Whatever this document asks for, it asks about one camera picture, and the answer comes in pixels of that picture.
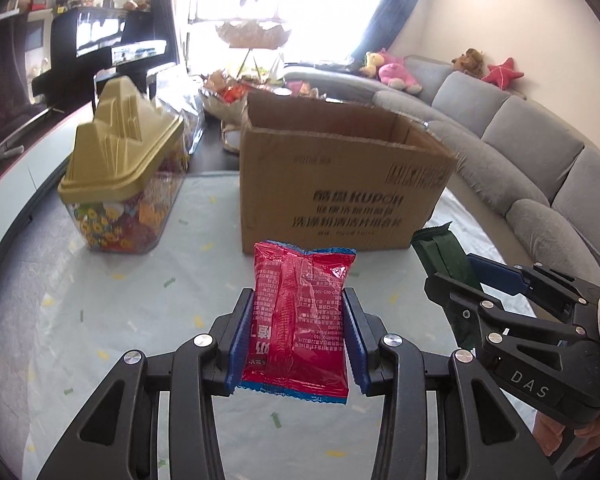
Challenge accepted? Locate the yellow plush toy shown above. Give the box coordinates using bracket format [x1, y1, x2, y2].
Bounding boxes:
[360, 51, 383, 78]

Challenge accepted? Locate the white television cabinet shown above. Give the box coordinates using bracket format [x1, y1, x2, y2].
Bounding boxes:
[0, 100, 101, 281]

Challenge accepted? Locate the clear plastic bag of nuts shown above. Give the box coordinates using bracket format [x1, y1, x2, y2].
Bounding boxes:
[147, 67, 206, 156]

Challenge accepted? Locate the brown cardboard box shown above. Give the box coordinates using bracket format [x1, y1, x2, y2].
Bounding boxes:
[239, 89, 458, 256]

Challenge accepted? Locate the red snack packet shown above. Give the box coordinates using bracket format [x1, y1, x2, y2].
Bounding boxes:
[235, 240, 357, 405]

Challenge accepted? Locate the dark green snack packet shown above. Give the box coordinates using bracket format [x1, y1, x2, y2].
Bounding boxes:
[411, 222, 483, 348]

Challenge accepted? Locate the grey sofa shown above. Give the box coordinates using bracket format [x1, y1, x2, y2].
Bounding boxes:
[282, 55, 600, 286]

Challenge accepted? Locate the pile of assorted snack packets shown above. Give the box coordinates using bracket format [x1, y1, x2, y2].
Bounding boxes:
[202, 70, 326, 106]

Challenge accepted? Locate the person's right hand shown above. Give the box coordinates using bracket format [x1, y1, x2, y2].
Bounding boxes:
[532, 407, 600, 457]

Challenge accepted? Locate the dark curtain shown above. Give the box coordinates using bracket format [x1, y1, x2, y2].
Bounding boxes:
[145, 0, 186, 66]

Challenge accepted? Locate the white tiered snack stand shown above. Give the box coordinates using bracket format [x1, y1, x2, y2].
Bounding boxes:
[199, 17, 326, 153]

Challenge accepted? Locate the blue curtain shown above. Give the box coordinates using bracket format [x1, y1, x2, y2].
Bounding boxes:
[347, 0, 406, 61]

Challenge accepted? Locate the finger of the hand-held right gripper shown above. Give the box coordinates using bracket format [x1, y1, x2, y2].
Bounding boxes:
[424, 272, 600, 413]
[467, 254, 600, 321]

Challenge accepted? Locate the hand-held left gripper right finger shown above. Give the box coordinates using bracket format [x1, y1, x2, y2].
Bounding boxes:
[342, 287, 561, 480]

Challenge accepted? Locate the clear candy container gold lid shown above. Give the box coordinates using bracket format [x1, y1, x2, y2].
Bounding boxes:
[57, 76, 187, 255]

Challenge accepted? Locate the television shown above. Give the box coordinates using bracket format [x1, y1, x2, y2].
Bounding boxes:
[0, 20, 61, 161]

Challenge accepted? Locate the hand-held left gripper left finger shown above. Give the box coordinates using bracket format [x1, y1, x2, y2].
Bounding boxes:
[35, 287, 255, 480]

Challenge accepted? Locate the pink plush toy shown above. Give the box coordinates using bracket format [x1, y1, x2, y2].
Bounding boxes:
[377, 50, 423, 95]

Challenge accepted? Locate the black piano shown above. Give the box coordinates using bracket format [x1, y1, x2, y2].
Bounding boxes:
[32, 7, 181, 106]

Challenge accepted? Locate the red star plush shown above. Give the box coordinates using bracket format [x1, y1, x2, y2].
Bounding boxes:
[481, 57, 525, 90]

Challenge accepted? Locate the brown plush toy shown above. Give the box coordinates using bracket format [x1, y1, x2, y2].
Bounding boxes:
[452, 48, 486, 78]

